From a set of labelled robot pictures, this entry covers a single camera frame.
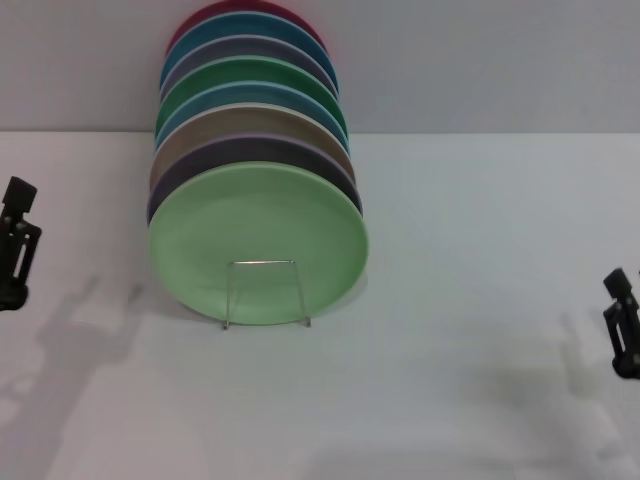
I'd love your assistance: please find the metal wire plate rack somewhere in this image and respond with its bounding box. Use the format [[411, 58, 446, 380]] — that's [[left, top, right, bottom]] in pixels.
[[221, 258, 312, 331]]

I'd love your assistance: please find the beige plate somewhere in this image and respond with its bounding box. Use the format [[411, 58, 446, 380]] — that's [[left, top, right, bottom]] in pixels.
[[148, 104, 357, 191]]

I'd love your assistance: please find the red plate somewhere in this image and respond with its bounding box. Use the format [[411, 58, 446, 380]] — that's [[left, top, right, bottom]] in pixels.
[[164, 0, 330, 57]]

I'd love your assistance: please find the light green plate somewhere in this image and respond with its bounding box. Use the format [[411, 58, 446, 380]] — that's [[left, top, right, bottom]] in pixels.
[[148, 160, 371, 327]]

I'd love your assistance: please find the lavender plate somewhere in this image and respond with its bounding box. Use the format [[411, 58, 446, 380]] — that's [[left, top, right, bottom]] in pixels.
[[146, 135, 365, 226]]

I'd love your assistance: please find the grey purple plate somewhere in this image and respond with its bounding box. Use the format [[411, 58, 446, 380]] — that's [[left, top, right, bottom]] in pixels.
[[158, 34, 340, 99]]

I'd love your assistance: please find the light blue plate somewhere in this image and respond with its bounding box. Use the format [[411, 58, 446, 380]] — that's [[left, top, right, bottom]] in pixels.
[[153, 79, 351, 151]]

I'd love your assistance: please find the teal plate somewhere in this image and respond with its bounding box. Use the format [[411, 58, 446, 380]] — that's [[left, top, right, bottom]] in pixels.
[[159, 11, 340, 94]]

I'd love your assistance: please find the dark green plate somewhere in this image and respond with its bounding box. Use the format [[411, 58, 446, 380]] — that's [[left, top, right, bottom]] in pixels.
[[154, 54, 349, 136]]

